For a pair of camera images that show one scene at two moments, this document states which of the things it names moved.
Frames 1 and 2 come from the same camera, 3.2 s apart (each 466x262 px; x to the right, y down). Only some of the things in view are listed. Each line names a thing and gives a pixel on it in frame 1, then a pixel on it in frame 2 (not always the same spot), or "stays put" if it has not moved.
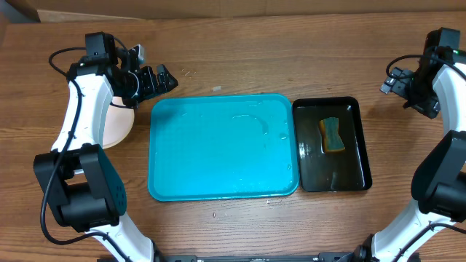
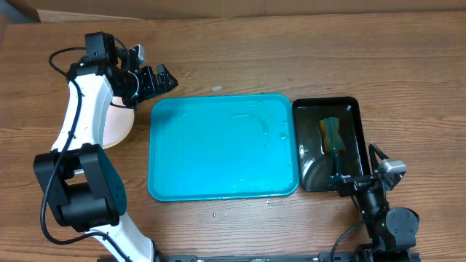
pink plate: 119,122 stays put
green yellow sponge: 332,140 stays put
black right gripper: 430,107 to 357,183
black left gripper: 148,76 stays put
